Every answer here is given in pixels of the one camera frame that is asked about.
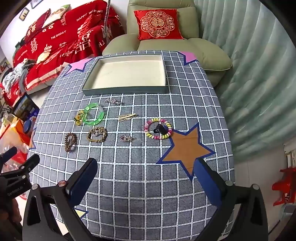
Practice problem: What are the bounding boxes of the brown spiral hair tie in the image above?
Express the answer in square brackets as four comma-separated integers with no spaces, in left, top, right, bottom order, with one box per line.
[64,132,77,153]

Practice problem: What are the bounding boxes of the brown braided hair tie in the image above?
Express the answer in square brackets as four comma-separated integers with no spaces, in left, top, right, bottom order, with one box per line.
[87,127,107,142]

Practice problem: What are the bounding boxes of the grey shallow tray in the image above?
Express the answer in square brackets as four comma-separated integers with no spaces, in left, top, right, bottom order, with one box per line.
[82,54,169,96]

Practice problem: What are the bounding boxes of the black claw hair clip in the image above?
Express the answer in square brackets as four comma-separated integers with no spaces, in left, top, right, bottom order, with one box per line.
[152,124,169,135]

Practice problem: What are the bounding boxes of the box with photo print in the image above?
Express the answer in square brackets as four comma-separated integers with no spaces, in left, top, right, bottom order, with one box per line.
[11,95,40,121]

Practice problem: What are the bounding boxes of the beige bow hair clip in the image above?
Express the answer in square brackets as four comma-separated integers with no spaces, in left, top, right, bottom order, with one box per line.
[117,113,137,121]

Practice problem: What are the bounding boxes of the red plastic stool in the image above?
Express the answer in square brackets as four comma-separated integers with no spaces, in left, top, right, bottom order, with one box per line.
[272,166,296,207]

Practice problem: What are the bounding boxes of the grey checkered tablecloth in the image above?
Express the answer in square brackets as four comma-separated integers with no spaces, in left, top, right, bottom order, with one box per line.
[26,50,236,241]

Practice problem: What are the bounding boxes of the pink yellow bead bracelet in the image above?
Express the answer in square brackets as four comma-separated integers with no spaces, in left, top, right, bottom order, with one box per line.
[144,118,173,140]

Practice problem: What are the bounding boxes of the round beige plush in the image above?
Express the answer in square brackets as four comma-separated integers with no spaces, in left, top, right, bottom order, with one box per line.
[36,51,50,63]

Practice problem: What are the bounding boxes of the yellow hair tie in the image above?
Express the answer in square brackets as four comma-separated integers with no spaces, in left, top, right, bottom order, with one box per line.
[74,111,86,126]

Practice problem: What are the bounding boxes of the red embroidered cushion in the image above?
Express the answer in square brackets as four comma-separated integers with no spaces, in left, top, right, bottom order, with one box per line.
[134,9,184,40]

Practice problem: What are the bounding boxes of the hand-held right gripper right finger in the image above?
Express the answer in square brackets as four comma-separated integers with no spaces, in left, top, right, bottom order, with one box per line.
[194,159,269,241]

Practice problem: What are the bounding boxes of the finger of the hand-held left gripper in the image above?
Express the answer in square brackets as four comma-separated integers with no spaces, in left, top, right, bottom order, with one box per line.
[0,146,17,164]
[17,154,40,174]

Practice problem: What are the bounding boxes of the red printed blanket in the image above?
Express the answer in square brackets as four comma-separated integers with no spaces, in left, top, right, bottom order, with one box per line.
[11,0,125,91]

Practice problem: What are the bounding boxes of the blue round tin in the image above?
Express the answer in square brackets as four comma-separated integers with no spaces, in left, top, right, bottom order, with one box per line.
[23,119,35,133]

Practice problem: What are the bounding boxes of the green armchair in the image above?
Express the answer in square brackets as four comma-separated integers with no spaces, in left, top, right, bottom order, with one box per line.
[102,0,233,87]

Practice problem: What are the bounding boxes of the grey clothes pile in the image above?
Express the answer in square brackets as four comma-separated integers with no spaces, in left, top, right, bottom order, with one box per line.
[2,62,30,93]

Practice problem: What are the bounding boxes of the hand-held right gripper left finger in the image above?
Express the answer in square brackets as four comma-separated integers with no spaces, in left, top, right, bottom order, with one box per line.
[22,158,98,241]

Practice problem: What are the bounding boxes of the green translucent bangle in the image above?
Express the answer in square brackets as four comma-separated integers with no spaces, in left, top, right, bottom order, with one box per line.
[83,103,105,126]

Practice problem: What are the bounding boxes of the orange bag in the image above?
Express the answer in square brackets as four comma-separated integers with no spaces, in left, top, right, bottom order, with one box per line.
[0,120,30,163]

